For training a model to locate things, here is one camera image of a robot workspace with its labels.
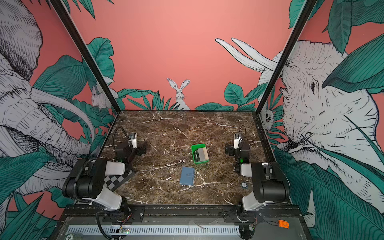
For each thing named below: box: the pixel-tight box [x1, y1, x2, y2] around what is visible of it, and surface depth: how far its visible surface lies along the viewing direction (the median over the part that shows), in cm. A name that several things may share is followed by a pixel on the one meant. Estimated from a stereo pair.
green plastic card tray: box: [191, 143, 209, 164], surface depth 95 cm
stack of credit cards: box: [197, 147, 210, 162], surface depth 94 cm
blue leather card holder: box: [179, 166, 195, 186], surface depth 88 cm
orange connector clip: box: [278, 219, 290, 229], surface depth 71 cm
